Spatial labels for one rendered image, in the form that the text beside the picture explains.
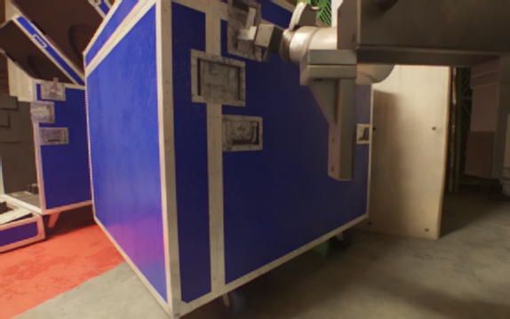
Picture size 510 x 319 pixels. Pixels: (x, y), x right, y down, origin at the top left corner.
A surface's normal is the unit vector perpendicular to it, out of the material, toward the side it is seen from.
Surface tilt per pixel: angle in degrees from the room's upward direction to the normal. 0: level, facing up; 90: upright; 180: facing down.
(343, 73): 90
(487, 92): 90
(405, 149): 90
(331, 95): 90
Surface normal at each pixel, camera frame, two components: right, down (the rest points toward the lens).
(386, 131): -0.43, 0.09
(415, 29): 0.02, 0.10
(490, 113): -1.00, 0.00
